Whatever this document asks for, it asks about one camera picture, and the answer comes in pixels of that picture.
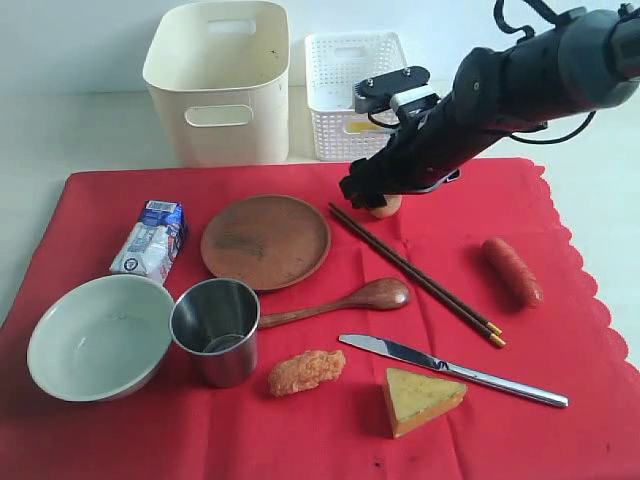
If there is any orange fried chicken piece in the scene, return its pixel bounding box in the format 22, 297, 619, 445
268, 350, 346, 397

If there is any yellow cheese wedge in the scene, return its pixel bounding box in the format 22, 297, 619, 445
383, 368, 468, 438

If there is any white perforated plastic basket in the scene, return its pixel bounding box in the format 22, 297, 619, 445
304, 31, 407, 161

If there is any stainless steel cup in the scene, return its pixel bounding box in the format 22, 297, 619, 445
169, 278, 261, 388

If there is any brown wooden plate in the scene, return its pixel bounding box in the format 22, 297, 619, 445
200, 194, 331, 291

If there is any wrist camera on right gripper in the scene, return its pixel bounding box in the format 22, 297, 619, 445
353, 66, 439, 114

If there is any red sausage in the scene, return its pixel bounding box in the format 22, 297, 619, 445
481, 237, 544, 308

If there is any brown egg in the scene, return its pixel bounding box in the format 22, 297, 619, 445
369, 195, 402, 219

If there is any brown wooden spoon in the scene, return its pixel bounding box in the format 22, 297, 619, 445
259, 278, 410, 329

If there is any cream plastic bin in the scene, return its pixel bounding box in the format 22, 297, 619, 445
142, 1, 290, 167

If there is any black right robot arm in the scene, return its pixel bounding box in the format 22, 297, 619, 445
339, 1, 639, 209

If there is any blue white milk carton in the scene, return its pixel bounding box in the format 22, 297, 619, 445
109, 200, 188, 285

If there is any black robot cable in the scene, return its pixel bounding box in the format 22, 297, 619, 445
493, 0, 561, 36

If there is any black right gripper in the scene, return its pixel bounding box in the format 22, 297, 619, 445
339, 82, 495, 209

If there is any yellow lemon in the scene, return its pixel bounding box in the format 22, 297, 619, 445
345, 121, 382, 134

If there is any pale green ceramic bowl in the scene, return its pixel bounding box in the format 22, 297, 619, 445
26, 275, 174, 402

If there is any silver table knife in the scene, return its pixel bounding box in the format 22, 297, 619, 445
338, 334, 569, 408

